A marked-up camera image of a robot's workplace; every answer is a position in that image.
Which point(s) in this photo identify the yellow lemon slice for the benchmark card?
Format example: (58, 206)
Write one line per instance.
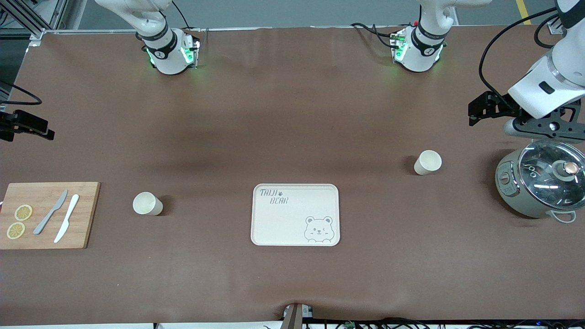
(16, 230)
(23, 212)

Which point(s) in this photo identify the grey plastic knife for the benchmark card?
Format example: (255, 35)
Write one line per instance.
(50, 213)

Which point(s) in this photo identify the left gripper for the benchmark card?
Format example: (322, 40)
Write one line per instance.
(500, 106)

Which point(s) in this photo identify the wooden cutting board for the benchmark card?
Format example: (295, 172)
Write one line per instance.
(45, 237)

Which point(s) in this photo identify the glass pot lid with knob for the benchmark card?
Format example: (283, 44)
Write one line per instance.
(548, 183)

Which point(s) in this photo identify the cream tray with bear print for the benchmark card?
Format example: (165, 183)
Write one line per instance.
(283, 228)

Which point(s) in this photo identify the white plastic knife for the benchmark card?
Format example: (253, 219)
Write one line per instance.
(66, 219)

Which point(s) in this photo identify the white plastic cup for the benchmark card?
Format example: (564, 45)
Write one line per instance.
(145, 204)
(427, 162)

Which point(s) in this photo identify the grey-green electric cooking pot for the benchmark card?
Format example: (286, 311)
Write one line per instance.
(512, 196)

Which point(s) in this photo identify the grey metal bracket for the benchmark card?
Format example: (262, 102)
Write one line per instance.
(293, 317)

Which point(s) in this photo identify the aluminium frame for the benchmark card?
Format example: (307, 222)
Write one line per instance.
(34, 27)

